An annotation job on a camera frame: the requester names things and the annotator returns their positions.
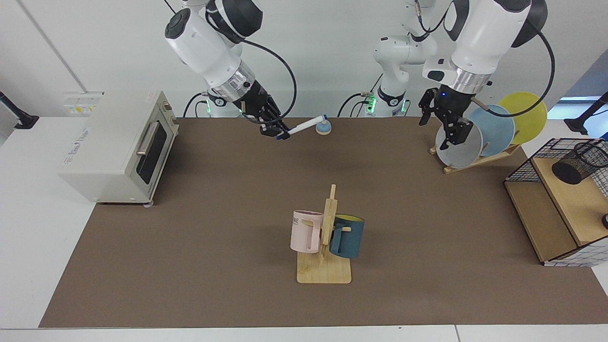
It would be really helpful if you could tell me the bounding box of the wooden cup stand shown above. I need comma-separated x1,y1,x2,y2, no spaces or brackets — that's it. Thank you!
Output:
297,184,352,284

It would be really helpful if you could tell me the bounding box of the brown table cloth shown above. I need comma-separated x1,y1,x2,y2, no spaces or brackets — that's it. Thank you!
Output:
39,117,608,328

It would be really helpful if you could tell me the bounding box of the grey plate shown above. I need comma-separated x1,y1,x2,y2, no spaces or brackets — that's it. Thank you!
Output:
436,121,484,169

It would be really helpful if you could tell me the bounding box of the black mesh pen holder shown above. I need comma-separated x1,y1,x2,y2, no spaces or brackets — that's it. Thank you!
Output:
551,142,608,185

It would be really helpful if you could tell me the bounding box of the pale toaster oven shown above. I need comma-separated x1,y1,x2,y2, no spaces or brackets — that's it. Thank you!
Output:
58,90,180,206

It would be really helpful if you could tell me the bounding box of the wooden plate rack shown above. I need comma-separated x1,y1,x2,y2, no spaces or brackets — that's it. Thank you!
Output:
429,142,522,174

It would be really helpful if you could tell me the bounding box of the light blue plate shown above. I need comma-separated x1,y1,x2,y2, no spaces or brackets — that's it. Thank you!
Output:
468,104,516,157

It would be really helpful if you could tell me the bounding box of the wire basket with wooden floor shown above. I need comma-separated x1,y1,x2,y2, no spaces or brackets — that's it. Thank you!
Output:
504,138,608,267

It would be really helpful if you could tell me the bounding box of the pink cup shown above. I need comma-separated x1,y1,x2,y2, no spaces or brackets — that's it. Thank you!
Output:
290,210,324,254

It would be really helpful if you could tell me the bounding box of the blue and white marker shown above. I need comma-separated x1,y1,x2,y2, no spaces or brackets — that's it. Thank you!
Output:
276,114,328,140

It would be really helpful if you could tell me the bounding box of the white power strip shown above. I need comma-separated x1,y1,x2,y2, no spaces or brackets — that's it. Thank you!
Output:
63,92,104,116

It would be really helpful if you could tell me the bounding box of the black clamp mount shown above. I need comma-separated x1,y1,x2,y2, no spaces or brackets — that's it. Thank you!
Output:
0,91,39,130

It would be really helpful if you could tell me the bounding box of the yellow plate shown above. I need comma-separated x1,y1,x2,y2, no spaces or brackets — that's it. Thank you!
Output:
497,92,548,145

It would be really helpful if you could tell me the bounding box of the dark teal cup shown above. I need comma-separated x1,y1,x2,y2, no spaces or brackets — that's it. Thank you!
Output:
329,215,365,259

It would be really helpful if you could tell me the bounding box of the black stand foot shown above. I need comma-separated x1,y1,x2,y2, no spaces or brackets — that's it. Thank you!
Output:
564,93,608,136

